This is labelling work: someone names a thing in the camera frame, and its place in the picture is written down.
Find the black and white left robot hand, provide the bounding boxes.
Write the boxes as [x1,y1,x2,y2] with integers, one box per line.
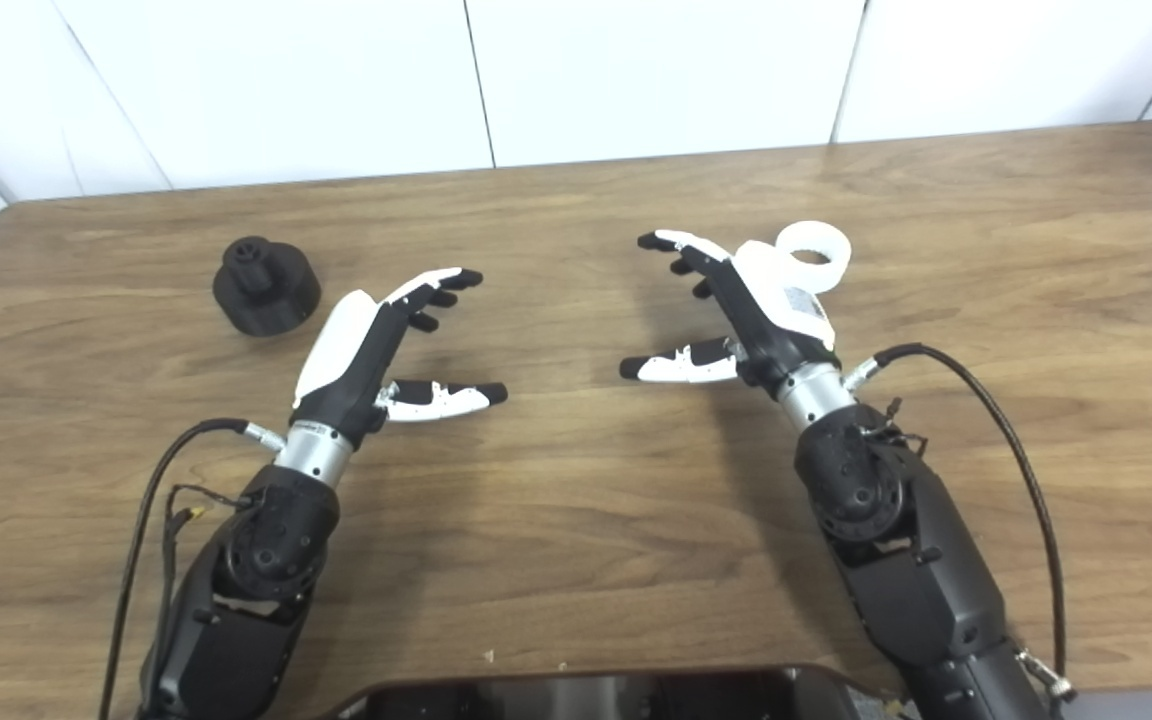
[291,266,509,449]

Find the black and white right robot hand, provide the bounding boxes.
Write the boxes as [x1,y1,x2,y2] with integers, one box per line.
[619,229,843,401]

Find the round black part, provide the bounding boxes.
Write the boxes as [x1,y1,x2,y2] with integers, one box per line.
[212,236,323,337]

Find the white toothed ring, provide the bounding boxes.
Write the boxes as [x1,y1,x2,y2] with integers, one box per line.
[774,221,853,295]

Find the black robot torso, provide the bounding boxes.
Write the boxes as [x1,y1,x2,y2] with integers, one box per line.
[321,665,867,720]

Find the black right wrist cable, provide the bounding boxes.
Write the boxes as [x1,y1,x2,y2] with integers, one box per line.
[841,342,1077,701]

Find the thin black wrist wires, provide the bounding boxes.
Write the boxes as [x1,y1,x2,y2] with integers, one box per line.
[861,397,929,451]

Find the thin wire with yellow plug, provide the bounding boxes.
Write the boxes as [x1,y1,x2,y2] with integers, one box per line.
[161,484,262,621]

